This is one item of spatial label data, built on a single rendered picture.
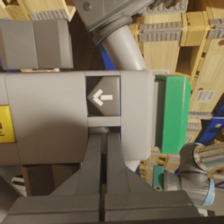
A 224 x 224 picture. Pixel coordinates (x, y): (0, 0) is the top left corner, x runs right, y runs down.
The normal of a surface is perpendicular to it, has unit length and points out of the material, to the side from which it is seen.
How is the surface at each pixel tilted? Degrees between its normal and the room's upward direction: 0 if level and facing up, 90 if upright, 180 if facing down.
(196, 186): 90
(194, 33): 90
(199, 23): 90
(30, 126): 74
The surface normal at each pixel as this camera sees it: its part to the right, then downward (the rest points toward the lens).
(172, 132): 0.04, 0.26
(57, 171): -0.26, 0.26
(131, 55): 0.28, 0.18
